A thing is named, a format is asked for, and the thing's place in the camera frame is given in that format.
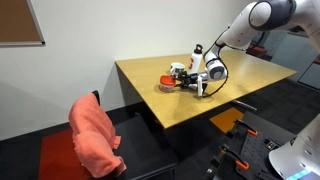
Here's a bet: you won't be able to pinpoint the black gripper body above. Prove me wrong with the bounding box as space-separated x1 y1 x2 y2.
181 71 201 90

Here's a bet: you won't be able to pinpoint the small red-lid plastic container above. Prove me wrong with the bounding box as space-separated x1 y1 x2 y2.
159 75 177 93

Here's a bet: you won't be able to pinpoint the white and green mug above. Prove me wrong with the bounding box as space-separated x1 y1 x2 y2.
170 62 186 76

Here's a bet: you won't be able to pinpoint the white water bottle black cap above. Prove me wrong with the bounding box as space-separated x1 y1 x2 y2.
186 44 204 76

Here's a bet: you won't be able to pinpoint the metal table leg bar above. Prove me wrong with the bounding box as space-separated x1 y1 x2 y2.
232 99 258 112

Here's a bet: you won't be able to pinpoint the black chair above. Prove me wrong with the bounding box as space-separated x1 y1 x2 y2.
38 89 179 180

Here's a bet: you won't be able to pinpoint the orange-tipped black clamp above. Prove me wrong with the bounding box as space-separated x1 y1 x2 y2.
233 119 259 138
221 144 250 171

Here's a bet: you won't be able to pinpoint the orange black clamps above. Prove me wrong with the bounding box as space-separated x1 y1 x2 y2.
206 111 298 180

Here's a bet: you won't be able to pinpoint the red cloth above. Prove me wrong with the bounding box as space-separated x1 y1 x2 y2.
68 92 128 179

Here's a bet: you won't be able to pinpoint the grey cabinets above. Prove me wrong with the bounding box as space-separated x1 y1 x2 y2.
266 30 320 90

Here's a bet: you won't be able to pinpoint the cork notice board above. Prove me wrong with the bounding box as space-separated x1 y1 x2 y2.
0 0 46 47

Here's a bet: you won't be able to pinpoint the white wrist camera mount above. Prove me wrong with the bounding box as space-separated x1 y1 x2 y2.
196 75 205 98

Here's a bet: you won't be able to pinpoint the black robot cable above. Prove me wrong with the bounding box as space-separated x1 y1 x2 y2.
201 39 230 99

